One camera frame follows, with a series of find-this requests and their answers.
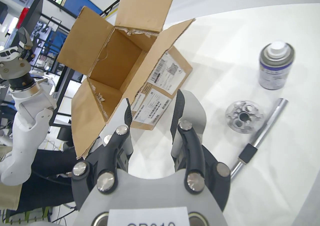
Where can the small black block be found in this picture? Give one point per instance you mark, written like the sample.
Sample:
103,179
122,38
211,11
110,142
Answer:
248,153

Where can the large brown cardboard carton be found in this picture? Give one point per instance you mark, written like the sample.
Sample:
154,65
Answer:
120,62

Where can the blue partition panel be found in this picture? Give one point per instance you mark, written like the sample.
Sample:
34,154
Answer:
80,2

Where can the black metal rack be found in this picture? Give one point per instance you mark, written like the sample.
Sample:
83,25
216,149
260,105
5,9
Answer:
41,19

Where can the long metal shaft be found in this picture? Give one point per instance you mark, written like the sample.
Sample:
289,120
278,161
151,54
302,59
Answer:
271,119

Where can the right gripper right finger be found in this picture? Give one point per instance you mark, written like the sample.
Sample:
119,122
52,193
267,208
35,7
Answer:
193,147

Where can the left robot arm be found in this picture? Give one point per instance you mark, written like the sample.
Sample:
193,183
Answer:
27,132

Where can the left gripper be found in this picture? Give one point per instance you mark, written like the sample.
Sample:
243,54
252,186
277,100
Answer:
17,74

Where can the silver spray can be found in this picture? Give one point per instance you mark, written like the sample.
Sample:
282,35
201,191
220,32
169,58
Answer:
273,67

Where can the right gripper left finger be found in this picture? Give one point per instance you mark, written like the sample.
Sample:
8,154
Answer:
112,147

